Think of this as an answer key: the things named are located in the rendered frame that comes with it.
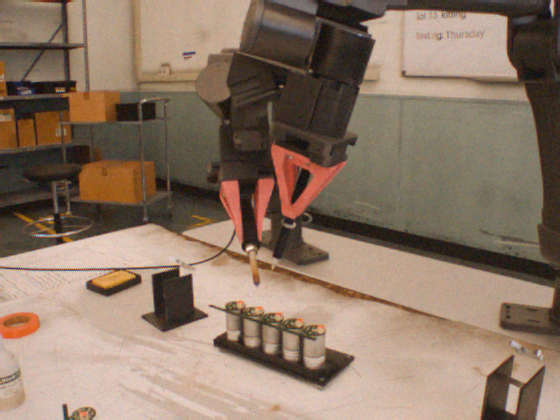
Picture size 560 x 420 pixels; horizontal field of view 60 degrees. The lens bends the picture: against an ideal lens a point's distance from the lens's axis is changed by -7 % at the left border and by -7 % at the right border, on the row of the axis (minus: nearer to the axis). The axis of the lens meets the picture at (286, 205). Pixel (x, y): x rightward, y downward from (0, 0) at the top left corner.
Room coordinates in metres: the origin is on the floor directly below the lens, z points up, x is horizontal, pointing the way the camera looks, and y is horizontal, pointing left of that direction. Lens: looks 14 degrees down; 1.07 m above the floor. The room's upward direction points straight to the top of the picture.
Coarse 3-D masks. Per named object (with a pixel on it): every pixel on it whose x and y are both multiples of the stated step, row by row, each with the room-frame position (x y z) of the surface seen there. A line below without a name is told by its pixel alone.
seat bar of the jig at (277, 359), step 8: (224, 336) 0.57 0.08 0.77; (224, 344) 0.57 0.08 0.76; (232, 344) 0.56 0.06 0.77; (240, 344) 0.55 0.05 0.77; (248, 352) 0.54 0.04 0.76; (256, 352) 0.54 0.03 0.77; (264, 352) 0.53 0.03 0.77; (264, 360) 0.53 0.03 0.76; (272, 360) 0.52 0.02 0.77; (280, 360) 0.52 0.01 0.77; (328, 360) 0.51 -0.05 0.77; (288, 368) 0.51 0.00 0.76; (296, 368) 0.51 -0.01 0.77; (304, 368) 0.50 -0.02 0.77; (320, 368) 0.50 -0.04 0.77; (328, 368) 0.50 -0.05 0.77; (312, 376) 0.49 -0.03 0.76
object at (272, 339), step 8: (264, 328) 0.54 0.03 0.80; (272, 328) 0.53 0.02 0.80; (264, 336) 0.54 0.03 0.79; (272, 336) 0.53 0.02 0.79; (280, 336) 0.53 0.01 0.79; (264, 344) 0.54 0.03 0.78; (272, 344) 0.53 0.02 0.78; (280, 344) 0.53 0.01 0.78; (272, 352) 0.53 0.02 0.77; (280, 352) 0.53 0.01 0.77
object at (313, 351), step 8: (312, 328) 0.51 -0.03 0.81; (312, 336) 0.50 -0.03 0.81; (320, 336) 0.50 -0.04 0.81; (304, 344) 0.51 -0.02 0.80; (312, 344) 0.50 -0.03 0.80; (320, 344) 0.50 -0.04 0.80; (304, 352) 0.51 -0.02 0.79; (312, 352) 0.50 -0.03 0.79; (320, 352) 0.50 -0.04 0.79; (304, 360) 0.50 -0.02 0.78; (312, 360) 0.50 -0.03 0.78; (320, 360) 0.50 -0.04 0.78; (312, 368) 0.50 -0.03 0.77
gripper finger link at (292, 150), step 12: (276, 144) 0.52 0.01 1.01; (288, 144) 0.52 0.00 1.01; (300, 144) 0.54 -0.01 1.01; (276, 156) 0.53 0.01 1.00; (288, 156) 0.52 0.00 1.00; (300, 156) 0.51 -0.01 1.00; (276, 168) 0.53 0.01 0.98; (288, 168) 0.54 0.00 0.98; (312, 168) 0.51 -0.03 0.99; (324, 168) 0.51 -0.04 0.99; (336, 168) 0.52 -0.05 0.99; (288, 180) 0.54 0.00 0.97; (312, 180) 0.52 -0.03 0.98; (324, 180) 0.51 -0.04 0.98; (288, 192) 0.54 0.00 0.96; (312, 192) 0.52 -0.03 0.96; (288, 204) 0.54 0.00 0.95; (300, 204) 0.53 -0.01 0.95; (288, 216) 0.54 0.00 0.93
